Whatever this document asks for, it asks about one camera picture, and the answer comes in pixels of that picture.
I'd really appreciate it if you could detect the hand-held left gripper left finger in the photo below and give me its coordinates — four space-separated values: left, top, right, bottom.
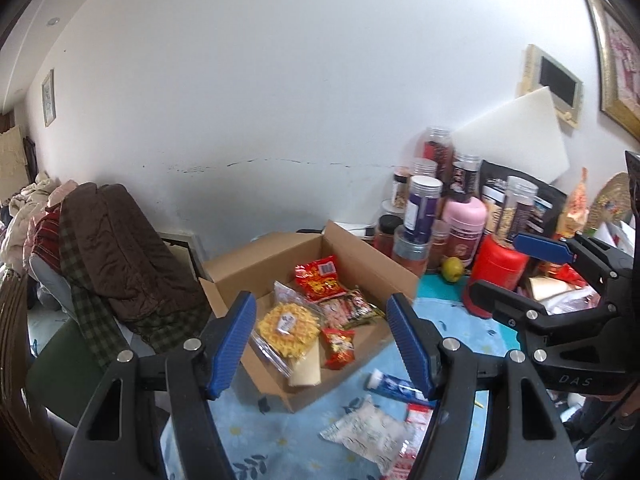
60 291 258 480

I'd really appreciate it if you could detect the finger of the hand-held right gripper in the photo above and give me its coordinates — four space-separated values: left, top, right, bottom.
514 231 637 311
470 280 609 351

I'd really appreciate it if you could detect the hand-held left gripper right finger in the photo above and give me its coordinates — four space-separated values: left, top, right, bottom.
386 292 576 480

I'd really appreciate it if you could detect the blue tube with white cap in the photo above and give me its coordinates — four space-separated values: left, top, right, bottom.
364 367 436 408

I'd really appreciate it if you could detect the clear bag of yellow crisps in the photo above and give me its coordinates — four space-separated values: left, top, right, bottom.
249 280 326 378

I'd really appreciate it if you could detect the small red snack packet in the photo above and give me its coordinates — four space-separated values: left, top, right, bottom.
321 327 357 371

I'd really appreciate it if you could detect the red white snack packet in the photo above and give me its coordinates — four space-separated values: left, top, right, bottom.
390 405 436 480

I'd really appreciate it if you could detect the beige wafer packet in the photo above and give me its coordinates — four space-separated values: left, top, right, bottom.
287 345 321 388

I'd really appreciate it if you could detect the brown cardboard box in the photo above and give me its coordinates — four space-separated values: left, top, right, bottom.
200 220 421 413

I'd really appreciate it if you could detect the white printed snack packet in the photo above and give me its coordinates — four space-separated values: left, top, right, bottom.
320 394 416 476

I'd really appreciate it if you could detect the large red snack packet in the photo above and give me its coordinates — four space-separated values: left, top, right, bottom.
294 256 348 303

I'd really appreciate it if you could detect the red canister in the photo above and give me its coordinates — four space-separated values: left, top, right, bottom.
462 235 531 318

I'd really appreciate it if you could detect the red foil bag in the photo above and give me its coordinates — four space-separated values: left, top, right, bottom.
552 264 583 288

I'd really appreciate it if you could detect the beige paper carton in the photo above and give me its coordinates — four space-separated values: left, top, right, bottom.
529 276 568 302

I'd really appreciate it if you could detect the black pouch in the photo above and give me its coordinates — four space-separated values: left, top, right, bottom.
477 160 568 241

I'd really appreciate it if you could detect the granola jar black label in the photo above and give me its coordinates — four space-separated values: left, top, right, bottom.
492 176 540 248

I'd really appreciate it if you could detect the red gold snack bag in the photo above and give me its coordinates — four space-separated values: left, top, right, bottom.
555 167 591 241

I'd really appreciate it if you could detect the green lime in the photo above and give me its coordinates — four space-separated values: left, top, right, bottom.
441 256 468 282

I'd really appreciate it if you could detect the teal table cover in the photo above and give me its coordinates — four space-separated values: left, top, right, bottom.
417 272 473 306

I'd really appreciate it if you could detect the golden red snack packet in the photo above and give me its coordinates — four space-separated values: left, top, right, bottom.
317 286 386 331

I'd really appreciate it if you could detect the pink bottle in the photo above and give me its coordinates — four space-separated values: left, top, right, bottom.
442 197 488 268

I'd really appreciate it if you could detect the woven straw fan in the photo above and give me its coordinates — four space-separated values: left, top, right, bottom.
587 171 633 231

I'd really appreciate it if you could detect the brown spice jar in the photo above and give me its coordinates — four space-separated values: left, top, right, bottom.
430 220 453 271

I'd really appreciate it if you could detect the clear jar of red powder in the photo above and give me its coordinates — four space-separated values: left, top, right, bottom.
392 225 433 276

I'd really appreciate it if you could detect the dark label clear jar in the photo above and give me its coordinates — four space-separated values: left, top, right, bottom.
450 154 482 201

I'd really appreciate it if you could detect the white framed board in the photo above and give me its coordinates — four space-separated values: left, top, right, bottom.
157 230 206 278

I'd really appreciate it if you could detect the black lid spice jar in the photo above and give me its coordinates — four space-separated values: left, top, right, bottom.
375 215 406 256

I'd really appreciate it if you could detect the white foam board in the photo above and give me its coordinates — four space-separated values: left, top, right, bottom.
450 86 571 186

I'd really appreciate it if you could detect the blue floral tablecloth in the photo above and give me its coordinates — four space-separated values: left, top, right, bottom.
160 297 526 480

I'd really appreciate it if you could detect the purple label jar white lid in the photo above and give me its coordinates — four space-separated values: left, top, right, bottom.
404 175 445 243

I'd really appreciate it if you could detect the white flat box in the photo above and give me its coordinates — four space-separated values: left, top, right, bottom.
332 220 378 238

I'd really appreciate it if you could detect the tall jar of red dates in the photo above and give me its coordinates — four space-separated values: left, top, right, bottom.
422 127 453 181

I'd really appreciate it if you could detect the empty clear jar white lid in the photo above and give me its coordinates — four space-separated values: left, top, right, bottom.
411 157 440 181

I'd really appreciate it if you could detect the green checked cloth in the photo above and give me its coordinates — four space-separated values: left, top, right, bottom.
59 230 216 368

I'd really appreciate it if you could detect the small brown label jar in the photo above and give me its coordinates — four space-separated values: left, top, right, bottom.
391 166 416 211

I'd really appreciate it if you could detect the brown jacket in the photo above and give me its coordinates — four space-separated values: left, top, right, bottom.
60 182 211 323

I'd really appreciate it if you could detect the dark green chair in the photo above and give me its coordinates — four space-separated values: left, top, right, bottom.
27 317 171 428

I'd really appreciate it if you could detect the gold framed picture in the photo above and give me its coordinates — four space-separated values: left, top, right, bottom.
580 0 640 143

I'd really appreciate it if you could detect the brown wooden furniture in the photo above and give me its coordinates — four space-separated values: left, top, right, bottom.
0 270 63 480

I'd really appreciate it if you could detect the red striped cloth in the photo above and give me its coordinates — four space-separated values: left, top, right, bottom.
25 207 63 261

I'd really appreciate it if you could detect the pile of cream clothes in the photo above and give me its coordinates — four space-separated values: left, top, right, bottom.
0 170 78 281

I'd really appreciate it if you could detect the beige hanging cloth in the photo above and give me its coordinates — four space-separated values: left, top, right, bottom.
0 127 28 206

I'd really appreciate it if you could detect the cream wall intercom panel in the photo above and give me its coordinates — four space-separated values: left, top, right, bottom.
517 44 585 128

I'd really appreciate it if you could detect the small framed wall picture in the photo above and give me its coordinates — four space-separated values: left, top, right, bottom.
41 69 55 128

